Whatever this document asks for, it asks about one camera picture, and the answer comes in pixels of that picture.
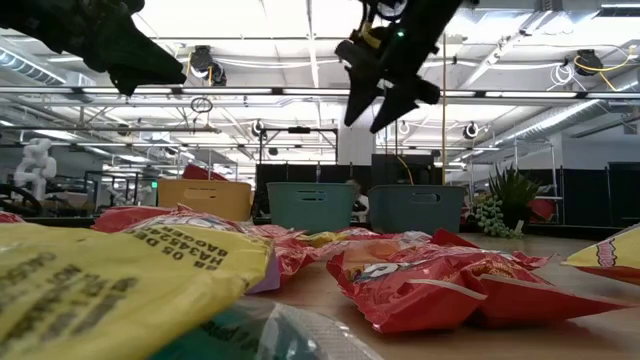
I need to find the black steering wheel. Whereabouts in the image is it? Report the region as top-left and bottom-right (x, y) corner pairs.
(0, 183), (45, 217)

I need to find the red container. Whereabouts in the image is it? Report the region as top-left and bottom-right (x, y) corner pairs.
(529, 198), (557, 222)

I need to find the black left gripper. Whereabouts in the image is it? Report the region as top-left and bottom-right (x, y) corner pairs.
(29, 0), (187, 97)

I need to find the teal gummy in clear wrapper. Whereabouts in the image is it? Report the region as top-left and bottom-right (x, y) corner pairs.
(147, 297), (384, 360)

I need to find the light teal plastic bin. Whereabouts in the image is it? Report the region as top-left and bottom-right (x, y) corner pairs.
(265, 181), (358, 230)

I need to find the red gummy in clear wrapper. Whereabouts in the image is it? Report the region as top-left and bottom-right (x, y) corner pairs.
(349, 227), (432, 242)

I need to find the potted artificial succulent plant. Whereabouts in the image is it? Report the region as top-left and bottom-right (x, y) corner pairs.
(472, 164), (554, 240)

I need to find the yellow plastic bin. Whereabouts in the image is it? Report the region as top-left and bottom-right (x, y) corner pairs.
(157, 178), (253, 223)

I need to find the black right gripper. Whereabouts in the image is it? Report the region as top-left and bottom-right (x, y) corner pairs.
(333, 0), (464, 135)

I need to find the large yellow candy pack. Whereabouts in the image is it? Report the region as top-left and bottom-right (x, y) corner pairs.
(0, 219), (281, 360)

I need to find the dark teal plastic bin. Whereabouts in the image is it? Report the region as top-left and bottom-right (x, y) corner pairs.
(367, 184), (467, 237)

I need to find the red tool cart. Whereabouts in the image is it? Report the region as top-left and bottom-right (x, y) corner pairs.
(182, 163), (230, 182)

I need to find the person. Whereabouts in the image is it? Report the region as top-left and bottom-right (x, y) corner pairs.
(349, 178), (371, 224)

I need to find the black metal gantry frame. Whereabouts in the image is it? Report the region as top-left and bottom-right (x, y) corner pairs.
(257, 126), (340, 166)

